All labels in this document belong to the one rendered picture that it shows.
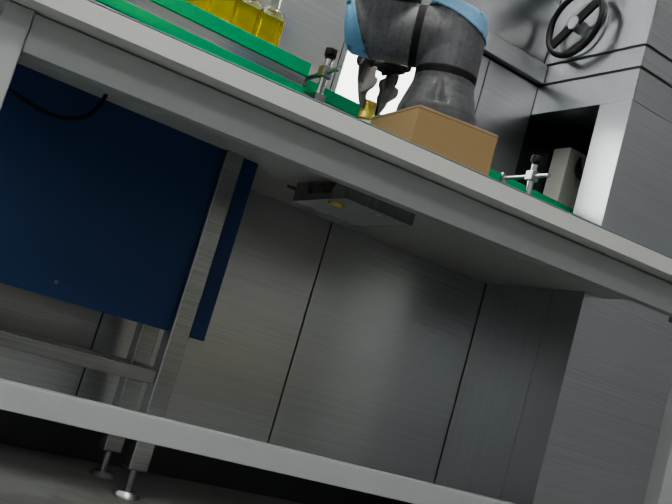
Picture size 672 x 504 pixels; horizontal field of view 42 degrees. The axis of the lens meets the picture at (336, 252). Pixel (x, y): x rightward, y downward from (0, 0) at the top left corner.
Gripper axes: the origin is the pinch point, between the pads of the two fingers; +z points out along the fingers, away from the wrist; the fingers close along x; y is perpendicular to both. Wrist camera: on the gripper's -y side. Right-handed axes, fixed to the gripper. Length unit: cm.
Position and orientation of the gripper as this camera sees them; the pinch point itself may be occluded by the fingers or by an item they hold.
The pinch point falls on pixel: (368, 106)
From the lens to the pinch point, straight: 194.4
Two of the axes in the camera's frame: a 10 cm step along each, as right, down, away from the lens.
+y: 5.3, 0.3, -8.5
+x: 8.0, 3.0, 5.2
